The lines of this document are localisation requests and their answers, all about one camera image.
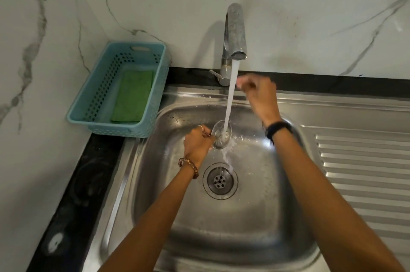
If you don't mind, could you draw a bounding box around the person's right hand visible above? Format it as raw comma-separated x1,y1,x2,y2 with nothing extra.
236,73,282,125

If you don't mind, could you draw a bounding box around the brown beaded bracelet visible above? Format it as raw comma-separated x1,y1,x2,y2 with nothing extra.
178,157,199,180

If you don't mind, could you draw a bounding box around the person's left hand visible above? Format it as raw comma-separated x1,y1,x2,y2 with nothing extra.
183,125,214,170

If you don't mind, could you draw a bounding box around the stainless steel sink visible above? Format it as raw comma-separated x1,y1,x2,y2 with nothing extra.
84,84,410,272

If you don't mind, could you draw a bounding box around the person's left forearm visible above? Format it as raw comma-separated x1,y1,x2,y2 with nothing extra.
96,159,200,272

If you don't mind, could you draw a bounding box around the person's right forearm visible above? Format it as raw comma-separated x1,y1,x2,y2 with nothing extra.
267,125,405,272

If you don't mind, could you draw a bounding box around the green cleaning cloth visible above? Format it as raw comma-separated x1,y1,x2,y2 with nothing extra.
110,70,154,124

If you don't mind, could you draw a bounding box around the black wristband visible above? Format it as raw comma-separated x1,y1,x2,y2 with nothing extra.
265,120,293,141

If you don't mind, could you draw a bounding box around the clear drinking glass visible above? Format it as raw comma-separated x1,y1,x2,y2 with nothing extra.
211,120,233,150

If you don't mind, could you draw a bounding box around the sink drain strainer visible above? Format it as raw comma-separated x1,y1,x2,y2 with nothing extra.
203,163,239,200

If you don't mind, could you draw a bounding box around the light blue plastic basket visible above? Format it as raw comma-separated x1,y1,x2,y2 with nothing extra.
66,41,169,138

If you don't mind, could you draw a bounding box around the chrome sink faucet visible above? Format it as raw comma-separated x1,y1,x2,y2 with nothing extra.
209,3,249,87

